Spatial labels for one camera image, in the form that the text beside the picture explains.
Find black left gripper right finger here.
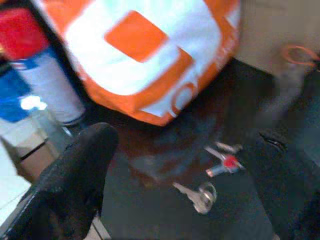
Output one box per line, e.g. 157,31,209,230
243,128,320,240

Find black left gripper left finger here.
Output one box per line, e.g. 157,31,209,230
6,122,120,240

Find keys with red tag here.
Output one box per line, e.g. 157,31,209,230
203,141,247,178

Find cardboard box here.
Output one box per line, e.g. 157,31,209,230
0,109,66,183

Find red white blue can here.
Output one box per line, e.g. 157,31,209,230
0,7,87,126

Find orange and white bag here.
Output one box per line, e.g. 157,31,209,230
34,0,242,127

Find silver key with ring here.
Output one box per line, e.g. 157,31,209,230
172,181,218,215

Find orange cord loop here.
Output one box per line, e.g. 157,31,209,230
281,44,320,68

